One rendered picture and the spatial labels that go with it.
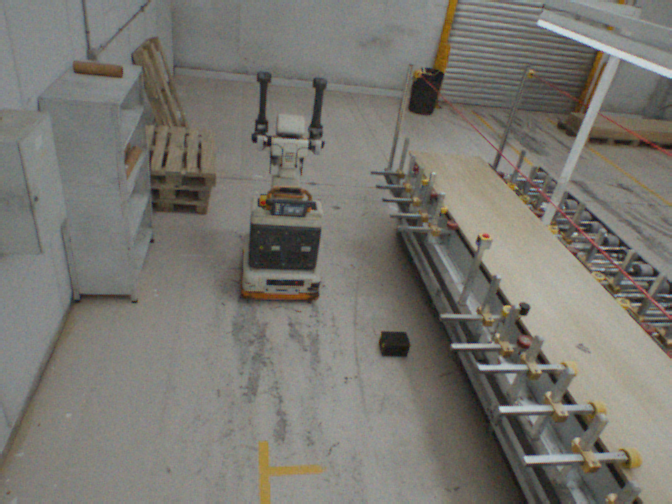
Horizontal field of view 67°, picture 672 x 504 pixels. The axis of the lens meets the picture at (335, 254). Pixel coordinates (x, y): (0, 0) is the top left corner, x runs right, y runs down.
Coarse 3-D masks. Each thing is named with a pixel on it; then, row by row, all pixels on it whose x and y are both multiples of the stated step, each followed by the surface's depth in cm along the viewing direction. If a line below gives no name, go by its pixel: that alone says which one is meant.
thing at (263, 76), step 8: (264, 72) 384; (264, 80) 379; (264, 88) 381; (264, 96) 384; (264, 104) 387; (264, 112) 389; (256, 120) 391; (264, 120) 391; (256, 128) 392; (264, 128) 393
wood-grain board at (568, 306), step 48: (480, 192) 434; (528, 240) 373; (528, 288) 320; (576, 288) 327; (576, 336) 286; (624, 336) 292; (576, 384) 253; (624, 384) 258; (624, 432) 231; (624, 480) 212
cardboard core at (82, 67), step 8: (80, 64) 340; (88, 64) 341; (96, 64) 342; (104, 64) 343; (80, 72) 342; (88, 72) 343; (96, 72) 343; (104, 72) 344; (112, 72) 344; (120, 72) 346
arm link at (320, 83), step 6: (318, 78) 392; (324, 78) 393; (318, 84) 386; (324, 84) 387; (318, 90) 389; (324, 90) 389; (318, 96) 391; (318, 102) 392; (318, 108) 394; (318, 114) 396; (318, 120) 398; (318, 126) 400
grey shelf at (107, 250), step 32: (64, 96) 305; (96, 96) 312; (128, 96) 390; (64, 128) 310; (96, 128) 313; (128, 128) 353; (64, 160) 321; (96, 160) 324; (64, 192) 333; (96, 192) 336; (128, 192) 351; (64, 224) 346; (96, 224) 349; (128, 224) 353; (96, 256) 363; (128, 256) 367; (96, 288) 378; (128, 288) 382
